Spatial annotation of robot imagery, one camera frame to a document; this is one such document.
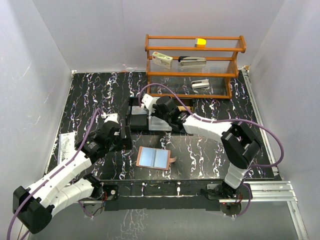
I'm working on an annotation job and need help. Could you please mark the orange card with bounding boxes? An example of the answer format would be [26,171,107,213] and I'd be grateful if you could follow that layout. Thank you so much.
[178,105,194,114]

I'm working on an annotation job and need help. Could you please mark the pink leather card holder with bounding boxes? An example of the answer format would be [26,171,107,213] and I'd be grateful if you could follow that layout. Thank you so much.
[136,146,177,171]

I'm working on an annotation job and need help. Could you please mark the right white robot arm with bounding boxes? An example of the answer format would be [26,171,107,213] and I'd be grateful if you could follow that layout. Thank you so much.
[142,94,261,197]

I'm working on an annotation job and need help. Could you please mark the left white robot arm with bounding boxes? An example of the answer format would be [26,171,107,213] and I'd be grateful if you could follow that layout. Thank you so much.
[12,120,132,234]

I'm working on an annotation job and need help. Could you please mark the right black tray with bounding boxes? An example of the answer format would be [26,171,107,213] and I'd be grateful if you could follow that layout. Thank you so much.
[170,98,195,134]

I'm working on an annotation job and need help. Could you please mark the black tray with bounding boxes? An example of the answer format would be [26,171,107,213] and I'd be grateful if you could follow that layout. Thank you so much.
[125,96,149,131]
[170,98,195,134]

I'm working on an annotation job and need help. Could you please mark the middle white tray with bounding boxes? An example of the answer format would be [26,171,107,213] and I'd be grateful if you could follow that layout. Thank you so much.
[148,111,173,132]

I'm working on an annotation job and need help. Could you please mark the left black tray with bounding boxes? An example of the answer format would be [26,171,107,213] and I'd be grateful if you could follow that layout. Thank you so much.
[125,96,149,131]

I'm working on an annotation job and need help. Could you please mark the small white hole punch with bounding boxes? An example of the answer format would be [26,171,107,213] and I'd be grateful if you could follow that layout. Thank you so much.
[190,79,210,90]

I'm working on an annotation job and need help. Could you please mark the white paper label sheet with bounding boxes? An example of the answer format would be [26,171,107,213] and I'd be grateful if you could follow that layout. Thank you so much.
[57,131,76,165]

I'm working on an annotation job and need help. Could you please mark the orange wooden shelf rack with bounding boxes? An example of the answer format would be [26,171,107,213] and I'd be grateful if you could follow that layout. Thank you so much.
[144,34,247,99]

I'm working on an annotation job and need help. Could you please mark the white staples box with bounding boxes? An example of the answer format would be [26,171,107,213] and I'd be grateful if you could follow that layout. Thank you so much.
[152,51,173,69]

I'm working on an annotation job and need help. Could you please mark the grey black stapler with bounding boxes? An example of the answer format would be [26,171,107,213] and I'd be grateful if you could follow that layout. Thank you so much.
[178,56,207,68]

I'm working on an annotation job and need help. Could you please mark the yellow sticky note block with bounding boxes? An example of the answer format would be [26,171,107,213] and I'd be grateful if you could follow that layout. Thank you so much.
[194,38,207,48]

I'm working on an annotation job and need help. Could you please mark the black front base bar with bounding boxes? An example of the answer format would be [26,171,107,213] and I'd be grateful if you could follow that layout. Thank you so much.
[100,179,252,212]

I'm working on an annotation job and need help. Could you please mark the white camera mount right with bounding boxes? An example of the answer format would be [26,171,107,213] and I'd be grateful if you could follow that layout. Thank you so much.
[141,94,157,113]

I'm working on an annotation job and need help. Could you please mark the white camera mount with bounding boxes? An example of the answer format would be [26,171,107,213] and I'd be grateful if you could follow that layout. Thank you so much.
[141,94,157,113]
[101,112,120,124]

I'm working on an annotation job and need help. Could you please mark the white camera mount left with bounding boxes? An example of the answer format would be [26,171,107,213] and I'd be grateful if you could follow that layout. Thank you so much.
[101,112,120,124]

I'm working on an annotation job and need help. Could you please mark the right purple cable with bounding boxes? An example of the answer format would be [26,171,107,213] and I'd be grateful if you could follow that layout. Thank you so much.
[137,83,285,168]

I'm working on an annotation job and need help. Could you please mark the purple cable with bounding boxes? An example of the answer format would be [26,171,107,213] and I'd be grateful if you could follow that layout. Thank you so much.
[137,83,285,168]
[6,107,103,240]

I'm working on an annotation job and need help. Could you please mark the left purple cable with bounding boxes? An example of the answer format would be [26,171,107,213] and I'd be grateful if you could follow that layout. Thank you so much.
[6,107,103,240]

